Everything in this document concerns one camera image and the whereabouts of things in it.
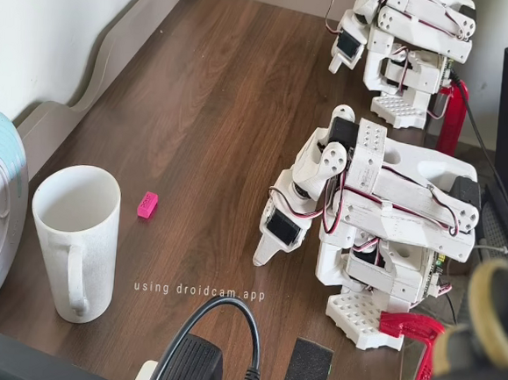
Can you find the white leader handle gripper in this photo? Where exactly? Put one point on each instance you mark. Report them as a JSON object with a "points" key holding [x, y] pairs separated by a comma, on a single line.
{"points": [[347, 45]]}

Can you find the white follower gripper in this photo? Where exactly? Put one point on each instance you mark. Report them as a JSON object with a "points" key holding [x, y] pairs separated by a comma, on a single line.
{"points": [[281, 230]]}

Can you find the small pink block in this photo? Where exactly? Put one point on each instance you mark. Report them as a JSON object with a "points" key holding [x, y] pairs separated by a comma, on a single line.
{"points": [[147, 204]]}

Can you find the white follower robot arm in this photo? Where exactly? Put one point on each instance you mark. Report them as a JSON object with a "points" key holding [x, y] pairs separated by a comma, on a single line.
{"points": [[410, 220]]}

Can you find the black foam block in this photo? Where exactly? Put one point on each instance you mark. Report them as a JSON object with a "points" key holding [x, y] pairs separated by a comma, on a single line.
{"points": [[311, 362]]}

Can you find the red table clamp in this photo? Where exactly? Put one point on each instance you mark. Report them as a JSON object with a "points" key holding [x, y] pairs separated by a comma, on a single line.
{"points": [[455, 122], [406, 325]]}

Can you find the black power adapter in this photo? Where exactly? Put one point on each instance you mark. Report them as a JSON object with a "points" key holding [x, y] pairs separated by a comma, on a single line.
{"points": [[192, 365]]}

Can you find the tall white mug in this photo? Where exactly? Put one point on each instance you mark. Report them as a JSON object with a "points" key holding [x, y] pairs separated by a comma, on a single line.
{"points": [[95, 252]]}

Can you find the black mesh panel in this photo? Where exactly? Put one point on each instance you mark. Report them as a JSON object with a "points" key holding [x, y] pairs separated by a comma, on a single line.
{"points": [[495, 226]]}

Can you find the blurred black yellow object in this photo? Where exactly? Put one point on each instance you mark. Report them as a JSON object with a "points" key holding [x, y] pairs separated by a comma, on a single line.
{"points": [[491, 305]]}

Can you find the flat black box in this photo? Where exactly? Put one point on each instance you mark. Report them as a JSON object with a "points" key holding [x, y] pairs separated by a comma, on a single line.
{"points": [[25, 361]]}

